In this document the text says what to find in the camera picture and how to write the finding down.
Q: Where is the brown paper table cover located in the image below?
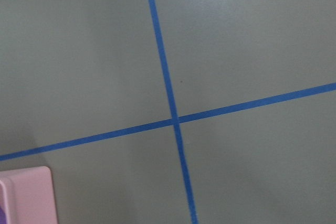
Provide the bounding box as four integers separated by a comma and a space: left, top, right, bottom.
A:
1, 0, 335, 223

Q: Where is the pink plastic bin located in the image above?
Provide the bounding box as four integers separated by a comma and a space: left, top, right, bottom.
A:
1, 166, 58, 224

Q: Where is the purple foam block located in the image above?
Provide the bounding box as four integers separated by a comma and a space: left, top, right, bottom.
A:
0, 207, 7, 224

